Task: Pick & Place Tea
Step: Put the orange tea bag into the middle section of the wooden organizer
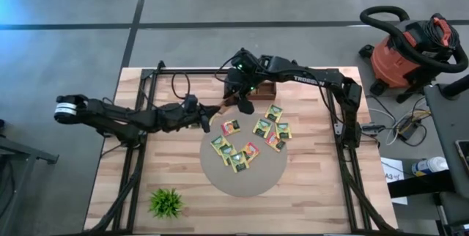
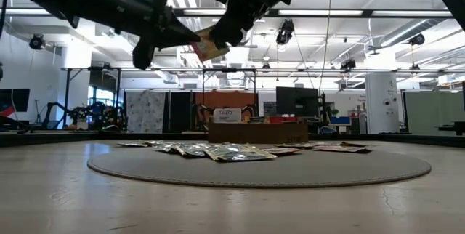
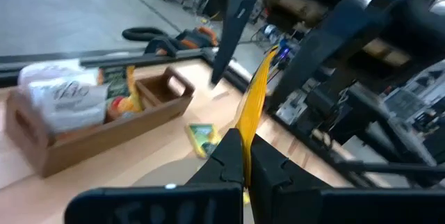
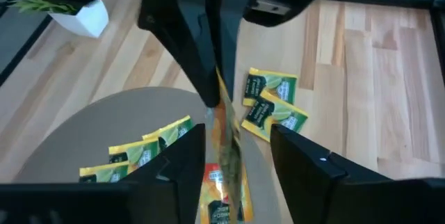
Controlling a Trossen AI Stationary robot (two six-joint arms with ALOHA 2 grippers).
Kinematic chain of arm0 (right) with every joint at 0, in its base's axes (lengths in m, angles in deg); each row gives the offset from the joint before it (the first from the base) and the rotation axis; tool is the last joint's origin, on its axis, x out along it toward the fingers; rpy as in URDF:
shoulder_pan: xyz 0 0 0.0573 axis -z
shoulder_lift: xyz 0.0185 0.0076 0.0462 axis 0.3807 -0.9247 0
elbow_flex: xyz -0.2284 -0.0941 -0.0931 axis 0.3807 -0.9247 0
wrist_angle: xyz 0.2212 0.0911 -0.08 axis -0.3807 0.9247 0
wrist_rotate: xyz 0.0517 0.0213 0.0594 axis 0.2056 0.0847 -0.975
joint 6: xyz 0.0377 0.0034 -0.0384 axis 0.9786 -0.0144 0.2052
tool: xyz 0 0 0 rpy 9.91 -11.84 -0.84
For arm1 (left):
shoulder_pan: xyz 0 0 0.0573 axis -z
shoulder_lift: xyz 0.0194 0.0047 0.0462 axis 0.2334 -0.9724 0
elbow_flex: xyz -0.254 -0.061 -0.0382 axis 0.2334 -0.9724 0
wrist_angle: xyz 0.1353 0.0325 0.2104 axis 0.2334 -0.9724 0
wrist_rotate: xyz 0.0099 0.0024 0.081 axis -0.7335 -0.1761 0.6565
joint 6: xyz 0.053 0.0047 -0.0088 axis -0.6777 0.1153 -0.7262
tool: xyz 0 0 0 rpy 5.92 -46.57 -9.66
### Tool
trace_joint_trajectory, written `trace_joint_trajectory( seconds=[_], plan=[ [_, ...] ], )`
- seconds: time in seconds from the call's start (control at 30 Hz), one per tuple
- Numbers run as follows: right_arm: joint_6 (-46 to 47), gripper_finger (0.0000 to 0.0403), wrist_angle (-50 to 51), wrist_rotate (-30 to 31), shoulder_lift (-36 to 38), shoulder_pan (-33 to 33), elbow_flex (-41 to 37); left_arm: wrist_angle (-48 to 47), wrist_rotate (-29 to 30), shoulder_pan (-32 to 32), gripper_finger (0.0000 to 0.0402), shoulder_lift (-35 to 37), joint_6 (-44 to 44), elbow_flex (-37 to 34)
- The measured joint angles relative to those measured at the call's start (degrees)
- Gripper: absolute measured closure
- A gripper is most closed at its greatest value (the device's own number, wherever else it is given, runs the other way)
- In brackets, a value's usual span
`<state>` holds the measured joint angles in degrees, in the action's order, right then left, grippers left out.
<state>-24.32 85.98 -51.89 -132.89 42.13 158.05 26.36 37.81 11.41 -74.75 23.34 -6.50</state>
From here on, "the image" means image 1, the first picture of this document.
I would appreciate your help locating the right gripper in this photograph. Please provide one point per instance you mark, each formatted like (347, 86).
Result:
(243, 85)

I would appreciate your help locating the green yellow tea bag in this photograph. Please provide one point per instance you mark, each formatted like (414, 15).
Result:
(239, 162)
(283, 130)
(274, 113)
(262, 128)
(227, 152)
(218, 143)

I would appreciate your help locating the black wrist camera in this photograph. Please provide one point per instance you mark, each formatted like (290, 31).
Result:
(191, 103)
(243, 62)

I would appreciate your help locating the black shelf board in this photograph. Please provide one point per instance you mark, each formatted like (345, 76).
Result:
(421, 184)

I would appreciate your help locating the black metal table frame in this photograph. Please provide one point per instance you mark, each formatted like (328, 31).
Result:
(190, 71)

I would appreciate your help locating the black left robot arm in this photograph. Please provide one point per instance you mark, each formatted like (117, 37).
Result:
(110, 117)

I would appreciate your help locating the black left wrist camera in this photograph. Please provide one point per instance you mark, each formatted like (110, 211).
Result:
(191, 103)

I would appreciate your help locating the white paper sheet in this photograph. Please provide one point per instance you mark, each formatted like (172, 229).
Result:
(392, 166)

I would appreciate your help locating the small green potted plant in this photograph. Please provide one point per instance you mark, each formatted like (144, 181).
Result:
(165, 203)

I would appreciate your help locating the grey chair seat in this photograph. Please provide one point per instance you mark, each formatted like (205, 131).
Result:
(454, 210)

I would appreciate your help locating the grey desk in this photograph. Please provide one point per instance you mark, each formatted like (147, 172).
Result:
(447, 126)

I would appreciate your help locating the black power adapter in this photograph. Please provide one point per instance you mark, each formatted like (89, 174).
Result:
(408, 129)

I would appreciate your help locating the blue white spray can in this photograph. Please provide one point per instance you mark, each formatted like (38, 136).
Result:
(428, 166)

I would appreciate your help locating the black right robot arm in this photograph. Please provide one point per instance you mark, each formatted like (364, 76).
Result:
(311, 78)

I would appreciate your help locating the orange black shop vacuum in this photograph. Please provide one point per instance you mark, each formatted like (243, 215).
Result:
(394, 60)

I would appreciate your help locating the round grey mat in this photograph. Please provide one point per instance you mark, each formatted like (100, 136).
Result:
(253, 177)

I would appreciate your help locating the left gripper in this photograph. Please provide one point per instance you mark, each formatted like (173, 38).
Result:
(179, 117)

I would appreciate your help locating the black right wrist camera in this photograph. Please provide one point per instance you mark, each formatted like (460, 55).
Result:
(243, 62)

